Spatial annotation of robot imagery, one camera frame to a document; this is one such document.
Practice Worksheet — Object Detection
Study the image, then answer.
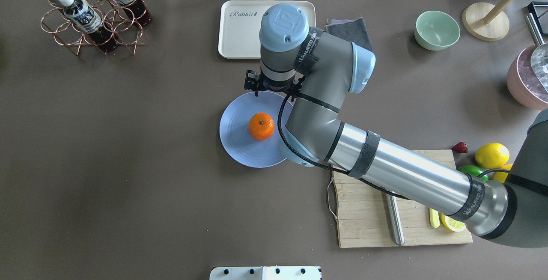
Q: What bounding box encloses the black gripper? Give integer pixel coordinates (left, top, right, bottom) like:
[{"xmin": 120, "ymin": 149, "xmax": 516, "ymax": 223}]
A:
[{"xmin": 244, "ymin": 69, "xmax": 307, "ymax": 102}]

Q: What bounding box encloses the orange mandarin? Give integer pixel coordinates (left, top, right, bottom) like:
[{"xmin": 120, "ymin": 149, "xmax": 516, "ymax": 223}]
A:
[{"xmin": 248, "ymin": 112, "xmax": 275, "ymax": 141}]

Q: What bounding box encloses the blue plate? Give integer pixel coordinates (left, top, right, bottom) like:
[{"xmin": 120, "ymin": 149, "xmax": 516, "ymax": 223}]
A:
[{"xmin": 219, "ymin": 91, "xmax": 286, "ymax": 168}]

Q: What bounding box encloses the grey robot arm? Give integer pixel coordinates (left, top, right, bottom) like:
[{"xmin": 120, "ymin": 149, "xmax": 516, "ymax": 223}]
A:
[{"xmin": 244, "ymin": 3, "xmax": 548, "ymax": 247}]

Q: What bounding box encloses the cream rabbit tray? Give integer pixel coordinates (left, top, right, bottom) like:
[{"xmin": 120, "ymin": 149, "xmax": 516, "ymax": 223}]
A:
[{"xmin": 217, "ymin": 0, "xmax": 316, "ymax": 60}]

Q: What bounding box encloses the grey folded cloth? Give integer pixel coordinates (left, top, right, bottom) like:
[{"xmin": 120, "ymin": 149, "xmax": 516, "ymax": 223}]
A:
[{"xmin": 324, "ymin": 18, "xmax": 372, "ymax": 51}]

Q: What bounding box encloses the bamboo cutting board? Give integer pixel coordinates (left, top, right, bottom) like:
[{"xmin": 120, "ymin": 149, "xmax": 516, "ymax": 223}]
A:
[{"xmin": 334, "ymin": 172, "xmax": 473, "ymax": 248}]

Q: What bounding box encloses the tea bottle bottom left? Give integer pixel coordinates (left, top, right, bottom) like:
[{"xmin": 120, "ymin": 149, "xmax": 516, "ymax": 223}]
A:
[{"xmin": 57, "ymin": 0, "xmax": 118, "ymax": 52}]

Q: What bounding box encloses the green bowl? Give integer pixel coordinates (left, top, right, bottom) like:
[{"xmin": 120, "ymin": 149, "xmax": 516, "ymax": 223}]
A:
[{"xmin": 414, "ymin": 10, "xmax": 461, "ymax": 51}]

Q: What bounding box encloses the steel muddler black tip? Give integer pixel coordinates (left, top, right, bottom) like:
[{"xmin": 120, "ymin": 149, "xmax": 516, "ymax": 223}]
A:
[{"xmin": 386, "ymin": 192, "xmax": 405, "ymax": 246}]

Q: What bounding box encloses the red strawberry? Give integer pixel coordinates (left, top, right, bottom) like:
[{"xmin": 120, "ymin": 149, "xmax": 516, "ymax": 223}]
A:
[{"xmin": 451, "ymin": 141, "xmax": 468, "ymax": 154}]

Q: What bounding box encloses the yellow plastic knife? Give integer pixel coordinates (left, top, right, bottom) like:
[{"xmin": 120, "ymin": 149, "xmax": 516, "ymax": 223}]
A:
[{"xmin": 429, "ymin": 208, "xmax": 440, "ymax": 229}]

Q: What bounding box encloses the wooden stand round base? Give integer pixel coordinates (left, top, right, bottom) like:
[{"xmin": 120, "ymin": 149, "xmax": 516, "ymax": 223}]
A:
[{"xmin": 462, "ymin": 0, "xmax": 514, "ymax": 42}]

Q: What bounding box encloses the green lime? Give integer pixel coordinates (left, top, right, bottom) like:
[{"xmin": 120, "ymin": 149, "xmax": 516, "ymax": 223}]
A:
[{"xmin": 458, "ymin": 165, "xmax": 489, "ymax": 182}]

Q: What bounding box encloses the lemon slice lower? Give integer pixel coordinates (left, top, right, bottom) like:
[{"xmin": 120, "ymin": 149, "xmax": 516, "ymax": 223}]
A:
[{"xmin": 440, "ymin": 214, "xmax": 467, "ymax": 232}]

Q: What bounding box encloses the yellow lemon upper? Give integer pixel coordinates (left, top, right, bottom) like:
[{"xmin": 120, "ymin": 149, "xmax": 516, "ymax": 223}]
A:
[{"xmin": 474, "ymin": 142, "xmax": 510, "ymax": 169}]

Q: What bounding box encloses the yellow lemon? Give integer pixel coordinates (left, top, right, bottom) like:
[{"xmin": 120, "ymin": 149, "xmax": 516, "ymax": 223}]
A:
[
  {"xmin": 474, "ymin": 142, "xmax": 510, "ymax": 169},
  {"xmin": 491, "ymin": 164, "xmax": 513, "ymax": 184}
]

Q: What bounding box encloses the yellow lemon lower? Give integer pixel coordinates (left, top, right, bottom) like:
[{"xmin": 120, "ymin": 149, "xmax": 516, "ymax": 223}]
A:
[{"xmin": 491, "ymin": 164, "xmax": 513, "ymax": 184}]

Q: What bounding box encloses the pink ice bucket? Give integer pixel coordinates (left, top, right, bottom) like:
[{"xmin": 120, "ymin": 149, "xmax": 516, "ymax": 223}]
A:
[{"xmin": 506, "ymin": 12, "xmax": 548, "ymax": 111}]

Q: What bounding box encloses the copper wire bottle rack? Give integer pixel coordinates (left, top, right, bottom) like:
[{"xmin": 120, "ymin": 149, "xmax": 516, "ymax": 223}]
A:
[{"xmin": 40, "ymin": 0, "xmax": 149, "ymax": 56}]

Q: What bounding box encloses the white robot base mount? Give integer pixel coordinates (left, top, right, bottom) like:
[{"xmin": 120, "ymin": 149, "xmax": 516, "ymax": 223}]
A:
[{"xmin": 209, "ymin": 266, "xmax": 322, "ymax": 280}]

